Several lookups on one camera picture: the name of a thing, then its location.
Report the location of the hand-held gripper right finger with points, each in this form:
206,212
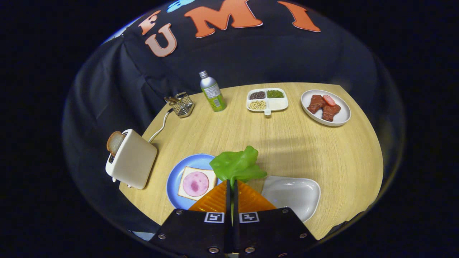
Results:
272,233

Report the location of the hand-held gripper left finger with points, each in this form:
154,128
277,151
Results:
193,233

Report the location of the green lettuce leaf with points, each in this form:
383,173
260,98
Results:
236,165

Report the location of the toasted bread slice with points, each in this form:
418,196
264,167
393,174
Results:
114,141

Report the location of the white rounded square plate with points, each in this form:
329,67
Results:
294,195

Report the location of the pink ham slice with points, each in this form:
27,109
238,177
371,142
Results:
195,184

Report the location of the bread slice under ham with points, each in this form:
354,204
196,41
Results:
212,186

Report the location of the blue plate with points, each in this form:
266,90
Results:
174,179

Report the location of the white toaster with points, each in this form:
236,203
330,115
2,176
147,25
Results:
134,161

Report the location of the white divided dish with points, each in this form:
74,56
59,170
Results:
278,104

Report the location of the heap of yellow beans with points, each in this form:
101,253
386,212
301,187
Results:
257,105

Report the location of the red meat piece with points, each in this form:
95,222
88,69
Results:
315,104
330,112

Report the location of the white round plate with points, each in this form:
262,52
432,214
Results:
340,116

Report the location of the heap of dark beans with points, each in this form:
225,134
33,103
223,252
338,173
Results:
257,95

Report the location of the heap of green beans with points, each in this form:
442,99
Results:
275,94

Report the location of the silver bottle with green label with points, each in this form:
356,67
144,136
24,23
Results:
213,95

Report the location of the pink sausage slice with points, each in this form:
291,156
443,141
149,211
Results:
329,100

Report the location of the black backdrop cloth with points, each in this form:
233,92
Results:
107,89

